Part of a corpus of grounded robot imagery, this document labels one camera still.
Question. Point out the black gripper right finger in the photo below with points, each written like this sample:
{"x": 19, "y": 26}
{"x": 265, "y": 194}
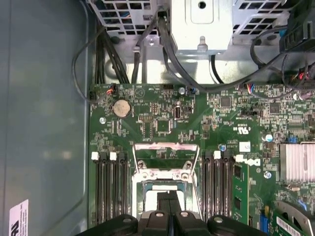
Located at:
{"x": 189, "y": 223}

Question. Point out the black plastic bracket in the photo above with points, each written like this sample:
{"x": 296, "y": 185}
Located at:
{"x": 297, "y": 34}

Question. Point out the metal CPU socket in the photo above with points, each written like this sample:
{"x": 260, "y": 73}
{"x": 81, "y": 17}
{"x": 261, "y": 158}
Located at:
{"x": 172, "y": 175}

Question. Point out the white label sticker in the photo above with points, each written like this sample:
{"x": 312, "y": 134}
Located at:
{"x": 19, "y": 218}

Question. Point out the green motherboard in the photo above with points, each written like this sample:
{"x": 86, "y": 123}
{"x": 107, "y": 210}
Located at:
{"x": 197, "y": 118}

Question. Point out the graphics card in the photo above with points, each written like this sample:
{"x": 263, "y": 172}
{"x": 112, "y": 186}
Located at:
{"x": 290, "y": 221}

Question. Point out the silver perforated disk bay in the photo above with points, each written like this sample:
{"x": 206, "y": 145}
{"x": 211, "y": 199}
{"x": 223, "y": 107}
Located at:
{"x": 204, "y": 29}

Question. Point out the green RAM stick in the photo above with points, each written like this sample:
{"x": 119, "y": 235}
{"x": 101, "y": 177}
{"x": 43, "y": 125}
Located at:
{"x": 240, "y": 196}

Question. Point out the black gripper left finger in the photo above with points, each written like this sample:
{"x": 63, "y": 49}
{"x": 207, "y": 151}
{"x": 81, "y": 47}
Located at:
{"x": 155, "y": 223}

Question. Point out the metal socket cover frame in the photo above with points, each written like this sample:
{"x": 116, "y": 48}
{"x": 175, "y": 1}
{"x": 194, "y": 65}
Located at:
{"x": 165, "y": 146}

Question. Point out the black RAM slot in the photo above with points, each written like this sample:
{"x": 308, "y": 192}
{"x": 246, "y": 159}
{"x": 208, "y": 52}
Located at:
{"x": 207, "y": 191}
{"x": 217, "y": 191}
{"x": 227, "y": 191}
{"x": 107, "y": 186}
{"x": 123, "y": 186}
{"x": 99, "y": 186}
{"x": 115, "y": 186}

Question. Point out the round coin battery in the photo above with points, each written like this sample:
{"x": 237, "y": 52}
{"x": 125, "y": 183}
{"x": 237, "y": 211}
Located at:
{"x": 121, "y": 109}

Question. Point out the silver square CPU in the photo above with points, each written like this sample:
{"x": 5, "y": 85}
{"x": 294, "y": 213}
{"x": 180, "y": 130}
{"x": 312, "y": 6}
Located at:
{"x": 151, "y": 199}

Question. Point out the black open PC case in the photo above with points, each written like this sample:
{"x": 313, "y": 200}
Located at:
{"x": 44, "y": 123}

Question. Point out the silver finned heatsink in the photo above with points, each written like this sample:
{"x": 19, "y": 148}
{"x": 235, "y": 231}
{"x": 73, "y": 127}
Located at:
{"x": 297, "y": 162}

